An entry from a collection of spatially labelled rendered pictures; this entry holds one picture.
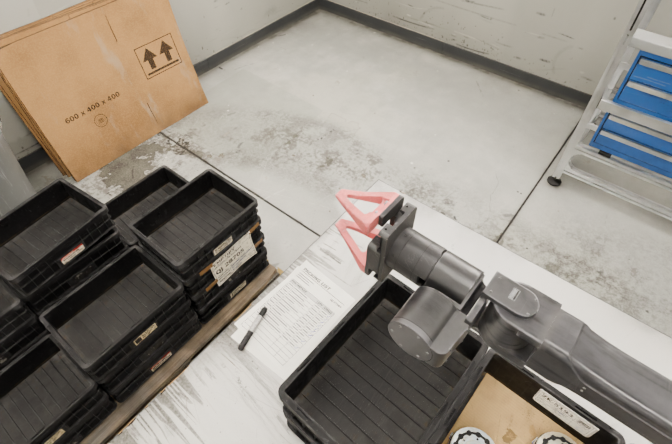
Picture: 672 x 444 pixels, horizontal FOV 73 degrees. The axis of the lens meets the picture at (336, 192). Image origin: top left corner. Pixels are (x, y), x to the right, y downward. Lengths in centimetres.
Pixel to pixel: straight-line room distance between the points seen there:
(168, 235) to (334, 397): 104
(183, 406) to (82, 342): 68
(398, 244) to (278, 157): 233
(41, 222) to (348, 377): 146
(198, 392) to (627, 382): 104
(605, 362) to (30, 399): 184
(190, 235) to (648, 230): 234
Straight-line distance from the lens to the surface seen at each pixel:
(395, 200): 56
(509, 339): 55
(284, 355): 134
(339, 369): 118
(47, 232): 213
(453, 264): 55
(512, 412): 121
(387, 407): 116
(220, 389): 133
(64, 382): 201
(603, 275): 263
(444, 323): 52
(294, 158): 283
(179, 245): 188
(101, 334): 191
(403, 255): 56
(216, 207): 196
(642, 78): 254
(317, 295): 141
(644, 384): 56
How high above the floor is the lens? 193
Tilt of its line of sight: 47 degrees down
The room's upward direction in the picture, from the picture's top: straight up
